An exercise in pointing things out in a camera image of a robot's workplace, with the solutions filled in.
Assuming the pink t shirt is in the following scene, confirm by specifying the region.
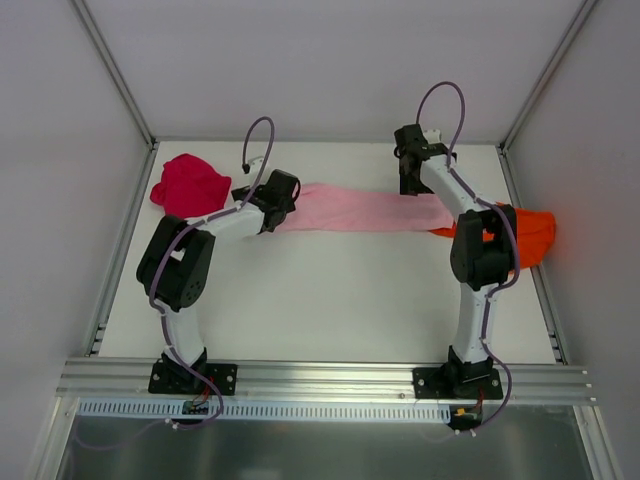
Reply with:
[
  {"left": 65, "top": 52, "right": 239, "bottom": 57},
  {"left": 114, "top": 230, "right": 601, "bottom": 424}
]
[{"left": 276, "top": 183, "right": 455, "bottom": 236}]

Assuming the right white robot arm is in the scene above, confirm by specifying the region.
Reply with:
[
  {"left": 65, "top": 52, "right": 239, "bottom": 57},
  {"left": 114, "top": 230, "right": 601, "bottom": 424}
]
[{"left": 394, "top": 124, "right": 520, "bottom": 401}]

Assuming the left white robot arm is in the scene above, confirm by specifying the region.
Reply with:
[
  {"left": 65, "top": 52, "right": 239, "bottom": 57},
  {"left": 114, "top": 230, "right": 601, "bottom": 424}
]
[{"left": 136, "top": 169, "right": 301, "bottom": 395}]

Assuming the red t shirt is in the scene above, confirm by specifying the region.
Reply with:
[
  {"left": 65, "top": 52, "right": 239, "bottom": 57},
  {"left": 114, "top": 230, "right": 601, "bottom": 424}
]
[{"left": 150, "top": 153, "right": 232, "bottom": 219}]

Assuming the orange t shirt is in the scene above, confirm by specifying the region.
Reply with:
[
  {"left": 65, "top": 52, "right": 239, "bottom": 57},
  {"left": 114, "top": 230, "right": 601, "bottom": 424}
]
[{"left": 420, "top": 206, "right": 556, "bottom": 269}]

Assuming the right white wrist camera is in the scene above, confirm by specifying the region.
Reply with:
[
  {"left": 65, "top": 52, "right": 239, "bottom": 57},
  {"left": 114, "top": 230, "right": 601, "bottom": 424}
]
[{"left": 423, "top": 129, "right": 442, "bottom": 144}]

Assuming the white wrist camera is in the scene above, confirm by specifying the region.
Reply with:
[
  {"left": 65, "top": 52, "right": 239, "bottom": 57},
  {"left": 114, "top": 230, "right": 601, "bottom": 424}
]
[
  {"left": 423, "top": 129, "right": 442, "bottom": 144},
  {"left": 242, "top": 155, "right": 265, "bottom": 179}
]

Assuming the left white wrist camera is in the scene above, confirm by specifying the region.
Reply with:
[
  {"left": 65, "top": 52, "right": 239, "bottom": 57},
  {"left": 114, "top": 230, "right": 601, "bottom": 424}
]
[{"left": 242, "top": 155, "right": 265, "bottom": 179}]

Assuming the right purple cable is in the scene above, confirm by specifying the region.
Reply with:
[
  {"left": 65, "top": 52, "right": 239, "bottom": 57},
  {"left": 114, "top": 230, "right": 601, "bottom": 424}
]
[{"left": 416, "top": 82, "right": 520, "bottom": 432}]

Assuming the purple cable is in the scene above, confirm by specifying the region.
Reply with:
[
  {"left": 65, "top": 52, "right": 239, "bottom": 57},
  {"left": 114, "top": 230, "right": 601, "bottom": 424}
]
[
  {"left": 148, "top": 116, "right": 276, "bottom": 434},
  {"left": 416, "top": 82, "right": 520, "bottom": 432}
]

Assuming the right aluminium side rail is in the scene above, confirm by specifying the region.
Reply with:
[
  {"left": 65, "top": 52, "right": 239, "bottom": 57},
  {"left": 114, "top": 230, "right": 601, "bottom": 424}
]
[{"left": 496, "top": 145, "right": 571, "bottom": 365}]

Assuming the aluminium side rail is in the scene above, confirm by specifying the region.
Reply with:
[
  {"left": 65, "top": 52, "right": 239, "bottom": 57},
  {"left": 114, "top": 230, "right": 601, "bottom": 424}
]
[
  {"left": 496, "top": 145, "right": 571, "bottom": 365},
  {"left": 80, "top": 140, "right": 159, "bottom": 357}
]

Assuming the left aluminium frame post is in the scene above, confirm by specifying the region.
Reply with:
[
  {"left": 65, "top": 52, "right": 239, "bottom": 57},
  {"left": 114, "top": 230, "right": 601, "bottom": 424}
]
[{"left": 69, "top": 0, "right": 156, "bottom": 149}]

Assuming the aluminium frame post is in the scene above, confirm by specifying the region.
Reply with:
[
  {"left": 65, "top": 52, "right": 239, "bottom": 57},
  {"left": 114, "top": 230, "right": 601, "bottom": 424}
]
[
  {"left": 498, "top": 0, "right": 600, "bottom": 151},
  {"left": 69, "top": 0, "right": 156, "bottom": 149}
]

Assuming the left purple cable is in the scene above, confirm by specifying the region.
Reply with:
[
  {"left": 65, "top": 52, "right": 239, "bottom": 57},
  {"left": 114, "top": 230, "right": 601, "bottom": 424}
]
[{"left": 148, "top": 116, "right": 276, "bottom": 434}]

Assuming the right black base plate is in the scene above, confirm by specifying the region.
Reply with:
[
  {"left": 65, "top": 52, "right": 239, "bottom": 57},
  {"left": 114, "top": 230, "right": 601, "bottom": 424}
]
[{"left": 412, "top": 365, "right": 504, "bottom": 400}]

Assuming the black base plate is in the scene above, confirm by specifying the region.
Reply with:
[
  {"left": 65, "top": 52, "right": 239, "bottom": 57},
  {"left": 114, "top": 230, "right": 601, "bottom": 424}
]
[
  {"left": 147, "top": 360, "right": 238, "bottom": 396},
  {"left": 412, "top": 365, "right": 504, "bottom": 400}
]

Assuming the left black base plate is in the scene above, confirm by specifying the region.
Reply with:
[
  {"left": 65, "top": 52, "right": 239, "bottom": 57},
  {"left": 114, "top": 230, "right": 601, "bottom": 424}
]
[{"left": 147, "top": 360, "right": 238, "bottom": 396}]

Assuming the right aluminium frame post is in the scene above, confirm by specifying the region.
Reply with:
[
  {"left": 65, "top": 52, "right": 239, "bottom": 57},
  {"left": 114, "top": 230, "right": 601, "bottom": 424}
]
[{"left": 498, "top": 0, "right": 600, "bottom": 151}]

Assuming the left aluminium side rail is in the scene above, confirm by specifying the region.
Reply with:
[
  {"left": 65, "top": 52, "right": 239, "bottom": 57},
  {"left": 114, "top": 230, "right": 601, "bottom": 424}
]
[{"left": 80, "top": 140, "right": 159, "bottom": 357}]

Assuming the aluminium front rail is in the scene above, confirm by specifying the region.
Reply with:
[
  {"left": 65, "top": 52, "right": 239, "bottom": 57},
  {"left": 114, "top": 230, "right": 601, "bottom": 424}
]
[{"left": 56, "top": 357, "right": 598, "bottom": 406}]

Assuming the white slotted cable duct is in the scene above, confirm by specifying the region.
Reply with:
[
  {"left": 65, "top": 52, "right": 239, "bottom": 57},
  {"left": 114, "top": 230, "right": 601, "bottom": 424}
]
[{"left": 76, "top": 398, "right": 451, "bottom": 424}]

